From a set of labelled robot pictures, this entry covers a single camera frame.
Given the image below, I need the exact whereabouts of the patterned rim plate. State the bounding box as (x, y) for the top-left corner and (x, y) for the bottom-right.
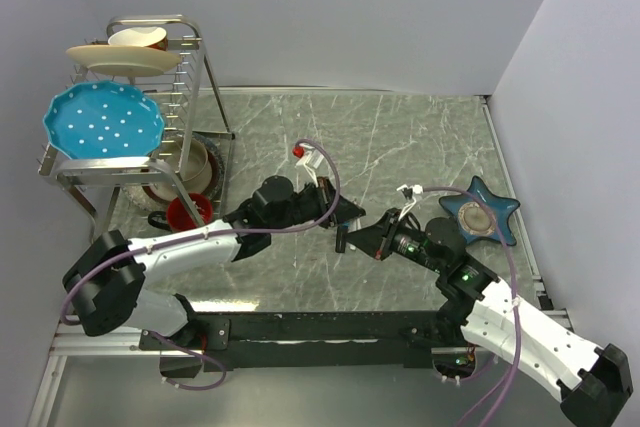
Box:
(123, 133), (226, 212)

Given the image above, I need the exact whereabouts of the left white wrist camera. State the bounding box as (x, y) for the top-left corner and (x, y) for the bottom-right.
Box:
(293, 145), (324, 186)

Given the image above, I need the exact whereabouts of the cream flat plate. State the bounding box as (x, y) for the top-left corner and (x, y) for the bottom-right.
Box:
(66, 44), (181, 77)

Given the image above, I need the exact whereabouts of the black marker blue tip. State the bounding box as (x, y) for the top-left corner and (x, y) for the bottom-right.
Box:
(335, 225), (349, 254)

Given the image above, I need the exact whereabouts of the metal dish rack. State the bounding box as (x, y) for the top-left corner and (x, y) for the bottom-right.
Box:
(39, 15), (235, 241)

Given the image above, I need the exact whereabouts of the white pen green tip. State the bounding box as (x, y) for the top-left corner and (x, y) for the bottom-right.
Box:
(348, 218), (362, 251)

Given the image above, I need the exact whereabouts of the white and red bowl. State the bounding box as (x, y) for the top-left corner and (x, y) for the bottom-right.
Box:
(107, 27), (168, 51)

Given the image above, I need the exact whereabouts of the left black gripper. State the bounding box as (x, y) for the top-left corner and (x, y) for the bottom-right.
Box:
(268, 176), (366, 232)

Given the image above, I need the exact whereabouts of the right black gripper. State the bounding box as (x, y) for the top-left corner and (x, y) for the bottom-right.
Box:
(345, 207), (446, 274)

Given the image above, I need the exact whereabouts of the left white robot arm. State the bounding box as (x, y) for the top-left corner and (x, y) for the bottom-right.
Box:
(61, 176), (366, 349)

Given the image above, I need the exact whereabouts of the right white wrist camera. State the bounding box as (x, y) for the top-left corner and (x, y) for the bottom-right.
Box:
(396, 184), (424, 220)

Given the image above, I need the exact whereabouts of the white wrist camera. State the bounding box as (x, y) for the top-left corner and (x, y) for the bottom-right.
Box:
(396, 184), (424, 220)
(293, 145), (324, 186)

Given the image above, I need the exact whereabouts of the blue star-shaped dish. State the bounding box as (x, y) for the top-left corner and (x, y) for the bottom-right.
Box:
(439, 175), (521, 246)

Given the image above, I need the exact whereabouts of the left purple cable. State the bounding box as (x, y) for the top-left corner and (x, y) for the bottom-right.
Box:
(58, 138), (342, 392)

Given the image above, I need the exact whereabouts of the cream deep bowl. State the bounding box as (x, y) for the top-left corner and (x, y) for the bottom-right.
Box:
(149, 137), (212, 202)

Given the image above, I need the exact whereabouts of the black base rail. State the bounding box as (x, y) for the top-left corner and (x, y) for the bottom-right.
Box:
(168, 311), (469, 372)

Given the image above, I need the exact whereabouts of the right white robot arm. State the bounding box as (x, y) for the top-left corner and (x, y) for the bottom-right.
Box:
(346, 209), (633, 426)

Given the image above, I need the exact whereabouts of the red mug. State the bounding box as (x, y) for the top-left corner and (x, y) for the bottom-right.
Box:
(147, 193), (214, 232)

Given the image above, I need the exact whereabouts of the blue polka dot plate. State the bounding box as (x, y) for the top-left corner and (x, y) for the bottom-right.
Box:
(43, 80), (165, 160)

